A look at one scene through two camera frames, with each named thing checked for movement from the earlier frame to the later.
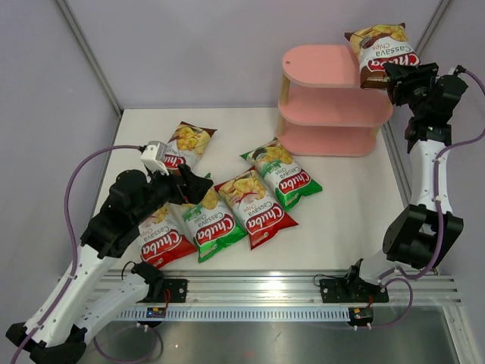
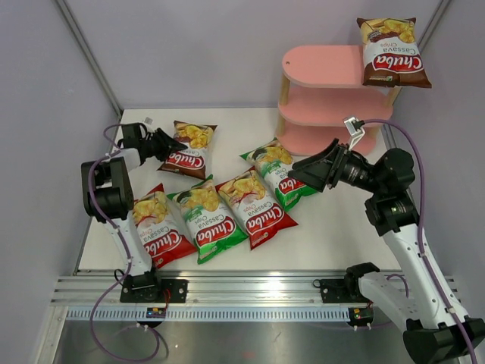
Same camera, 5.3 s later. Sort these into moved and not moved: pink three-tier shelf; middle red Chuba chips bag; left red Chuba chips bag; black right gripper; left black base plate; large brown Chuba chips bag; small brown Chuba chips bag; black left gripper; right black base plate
Moved: black right gripper; black left gripper; large brown Chuba chips bag; small brown Chuba chips bag
Not moved: pink three-tier shelf; left red Chuba chips bag; right black base plate; left black base plate; middle red Chuba chips bag
